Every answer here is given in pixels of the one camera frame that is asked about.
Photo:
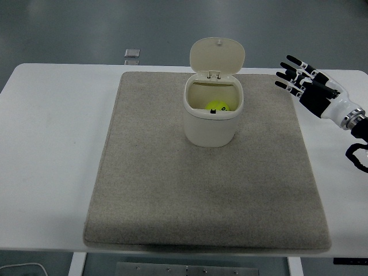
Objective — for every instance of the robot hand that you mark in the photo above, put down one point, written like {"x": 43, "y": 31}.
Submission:
{"x": 317, "y": 99}

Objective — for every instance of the yellow tennis ball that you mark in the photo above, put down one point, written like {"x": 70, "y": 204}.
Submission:
{"x": 215, "y": 105}

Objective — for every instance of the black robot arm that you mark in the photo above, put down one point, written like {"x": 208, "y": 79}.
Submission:
{"x": 359, "y": 126}

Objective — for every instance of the cream lidded bin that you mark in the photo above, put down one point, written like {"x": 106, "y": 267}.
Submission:
{"x": 211, "y": 129}

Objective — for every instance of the black table control panel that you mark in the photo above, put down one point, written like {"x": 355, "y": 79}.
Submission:
{"x": 350, "y": 261}

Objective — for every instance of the beige felt mat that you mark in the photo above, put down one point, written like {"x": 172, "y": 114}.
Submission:
{"x": 172, "y": 187}

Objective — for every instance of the white table leg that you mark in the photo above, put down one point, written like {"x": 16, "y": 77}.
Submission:
{"x": 77, "y": 264}
{"x": 294, "y": 267}

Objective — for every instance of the silver floor plate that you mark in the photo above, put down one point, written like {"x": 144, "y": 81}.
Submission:
{"x": 132, "y": 62}
{"x": 132, "y": 52}

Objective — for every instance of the grey metal plate with screws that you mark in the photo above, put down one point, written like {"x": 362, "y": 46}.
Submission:
{"x": 158, "y": 270}

